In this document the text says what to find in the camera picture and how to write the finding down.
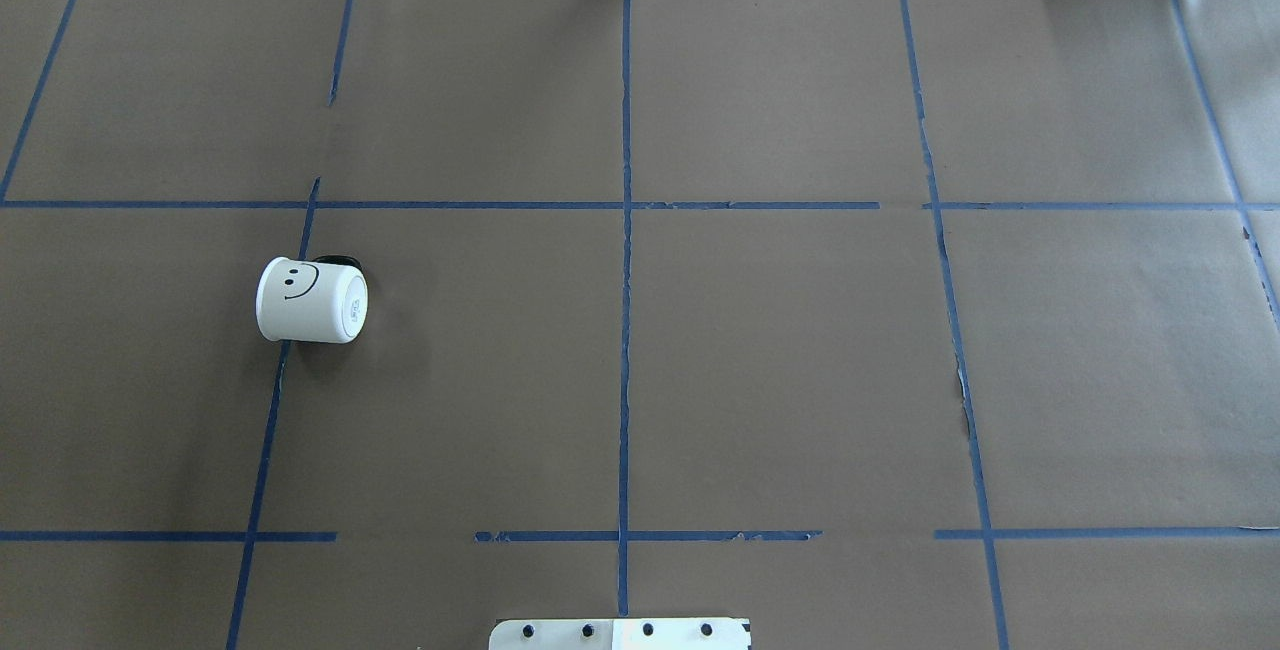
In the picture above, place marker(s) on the white camera stand pedestal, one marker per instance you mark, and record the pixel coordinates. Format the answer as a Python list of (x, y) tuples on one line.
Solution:
[(623, 633)]

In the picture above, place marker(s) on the white smiley face mug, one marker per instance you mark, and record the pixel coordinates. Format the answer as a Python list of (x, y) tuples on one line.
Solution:
[(325, 300)]

